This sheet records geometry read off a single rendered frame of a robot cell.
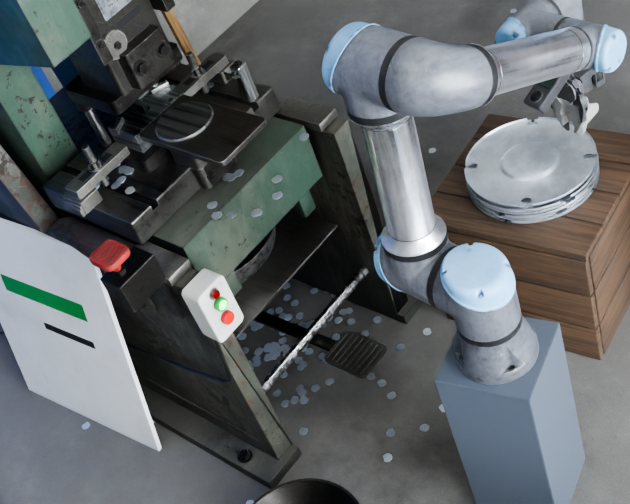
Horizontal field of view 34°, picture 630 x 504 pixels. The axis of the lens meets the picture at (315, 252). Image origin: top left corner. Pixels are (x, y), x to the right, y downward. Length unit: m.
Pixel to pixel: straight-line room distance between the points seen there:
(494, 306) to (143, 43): 0.83
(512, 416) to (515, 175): 0.63
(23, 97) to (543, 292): 1.19
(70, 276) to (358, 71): 1.04
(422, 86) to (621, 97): 1.66
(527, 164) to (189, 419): 1.02
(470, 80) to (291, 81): 2.06
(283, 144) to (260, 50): 1.60
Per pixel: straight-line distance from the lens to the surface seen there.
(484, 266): 1.74
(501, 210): 2.26
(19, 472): 2.77
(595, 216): 2.26
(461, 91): 1.51
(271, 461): 2.42
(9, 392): 2.97
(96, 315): 2.39
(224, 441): 2.50
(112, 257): 1.92
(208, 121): 2.08
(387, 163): 1.66
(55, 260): 2.38
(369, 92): 1.55
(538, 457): 1.99
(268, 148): 2.18
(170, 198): 2.11
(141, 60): 2.03
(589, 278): 2.24
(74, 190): 2.13
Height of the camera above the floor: 1.93
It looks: 42 degrees down
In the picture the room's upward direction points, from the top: 22 degrees counter-clockwise
